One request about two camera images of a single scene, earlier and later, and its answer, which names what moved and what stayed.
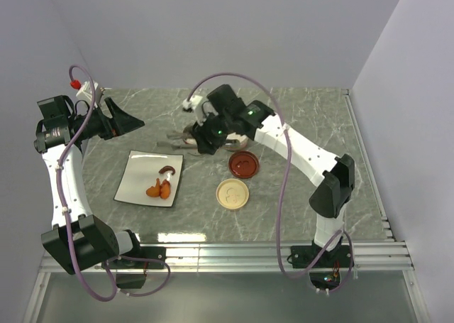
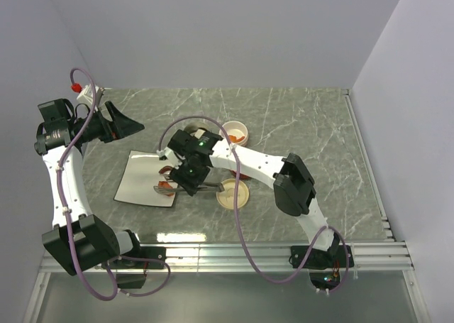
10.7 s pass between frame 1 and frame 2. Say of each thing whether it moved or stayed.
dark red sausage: stayed
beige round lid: stayed
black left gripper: stayed
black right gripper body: moved
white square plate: stayed
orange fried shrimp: moved
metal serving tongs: moved
